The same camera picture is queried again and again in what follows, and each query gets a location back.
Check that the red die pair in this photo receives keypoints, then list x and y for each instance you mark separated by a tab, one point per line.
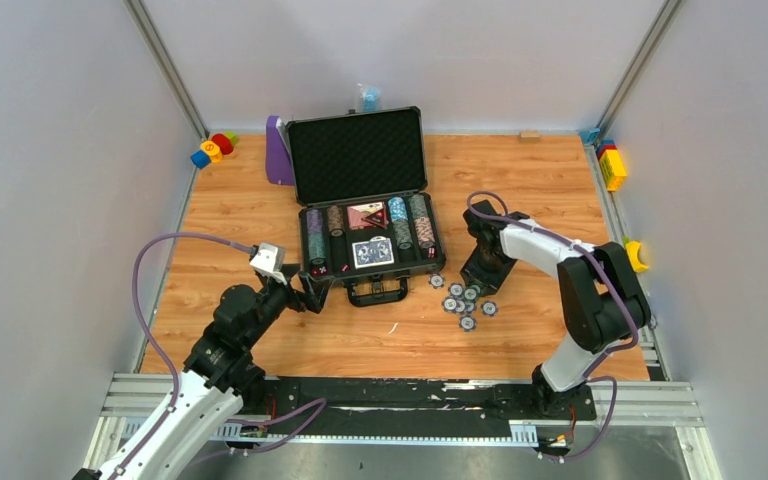
320	271

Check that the yellow red toy brick block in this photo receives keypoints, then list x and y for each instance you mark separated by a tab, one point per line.
611	165

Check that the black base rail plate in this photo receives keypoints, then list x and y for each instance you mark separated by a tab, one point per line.
508	399

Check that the black poker set case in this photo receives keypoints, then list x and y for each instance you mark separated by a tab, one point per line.
360	158

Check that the red playing card deck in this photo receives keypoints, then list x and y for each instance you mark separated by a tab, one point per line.
355	212

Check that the pink white poker chip stack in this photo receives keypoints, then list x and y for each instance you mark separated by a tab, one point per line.
425	232

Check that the light blue bottle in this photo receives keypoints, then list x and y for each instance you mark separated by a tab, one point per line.
369	99

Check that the teal poker chip stack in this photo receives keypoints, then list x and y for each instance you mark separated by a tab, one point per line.
317	248

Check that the small wooden block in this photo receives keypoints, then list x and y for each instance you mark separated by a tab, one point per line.
529	136

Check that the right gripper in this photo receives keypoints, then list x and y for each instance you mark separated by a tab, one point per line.
491	282

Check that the purple poker chip stack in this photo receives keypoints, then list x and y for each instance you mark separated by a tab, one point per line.
314	221

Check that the dark green poker chip stack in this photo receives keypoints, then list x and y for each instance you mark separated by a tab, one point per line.
418	206

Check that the loose chip front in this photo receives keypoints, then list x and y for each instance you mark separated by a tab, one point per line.
467	323

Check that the coloured toy cylinders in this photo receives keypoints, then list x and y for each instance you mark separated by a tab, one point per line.
213	150

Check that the purple stand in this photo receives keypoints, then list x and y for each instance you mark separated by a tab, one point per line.
278	164

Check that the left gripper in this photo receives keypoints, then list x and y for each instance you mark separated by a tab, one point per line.
297	288

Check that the brown poker chip stack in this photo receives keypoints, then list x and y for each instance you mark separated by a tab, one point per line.
335	221

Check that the red triangular card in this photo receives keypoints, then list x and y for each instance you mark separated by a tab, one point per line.
375	219

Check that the blue playing card deck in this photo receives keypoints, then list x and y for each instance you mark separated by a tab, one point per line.
366	254

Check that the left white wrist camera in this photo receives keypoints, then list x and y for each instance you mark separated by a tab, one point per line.
267	261

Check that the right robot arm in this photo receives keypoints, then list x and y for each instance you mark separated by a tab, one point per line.
603	304

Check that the light blue poker chip stack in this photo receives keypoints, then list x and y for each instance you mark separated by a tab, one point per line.
397	209

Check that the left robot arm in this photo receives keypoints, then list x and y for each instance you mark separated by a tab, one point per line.
218	377

